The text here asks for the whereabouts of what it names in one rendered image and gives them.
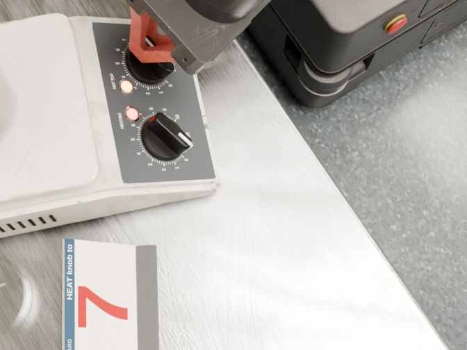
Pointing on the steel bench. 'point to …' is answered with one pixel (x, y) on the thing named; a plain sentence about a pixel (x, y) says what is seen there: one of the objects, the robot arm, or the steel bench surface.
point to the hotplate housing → (114, 204)
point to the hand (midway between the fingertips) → (146, 45)
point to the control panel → (170, 90)
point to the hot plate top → (46, 111)
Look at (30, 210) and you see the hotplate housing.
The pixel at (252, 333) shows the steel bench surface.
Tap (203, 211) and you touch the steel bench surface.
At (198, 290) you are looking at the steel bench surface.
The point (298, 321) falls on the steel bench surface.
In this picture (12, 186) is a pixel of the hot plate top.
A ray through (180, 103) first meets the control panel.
